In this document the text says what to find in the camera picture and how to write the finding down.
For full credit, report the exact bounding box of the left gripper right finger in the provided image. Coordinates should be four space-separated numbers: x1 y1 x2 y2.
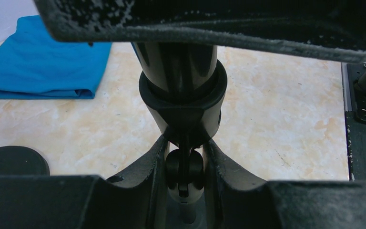
203 141 366 229

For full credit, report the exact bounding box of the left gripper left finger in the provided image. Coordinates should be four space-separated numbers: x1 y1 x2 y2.
0 137 169 229

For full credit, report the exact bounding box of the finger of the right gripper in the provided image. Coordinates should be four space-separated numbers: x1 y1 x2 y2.
34 0 366 63

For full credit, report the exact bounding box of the black mic stand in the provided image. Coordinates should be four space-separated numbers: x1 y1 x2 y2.
138 60 228 229
0 146 51 176

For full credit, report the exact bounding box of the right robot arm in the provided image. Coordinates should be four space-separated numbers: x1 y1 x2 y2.
34 0 366 92

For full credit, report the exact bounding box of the blue folded cloth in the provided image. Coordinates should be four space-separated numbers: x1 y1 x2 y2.
0 16 112 100

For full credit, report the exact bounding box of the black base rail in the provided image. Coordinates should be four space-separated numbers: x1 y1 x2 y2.
341 63 366 181

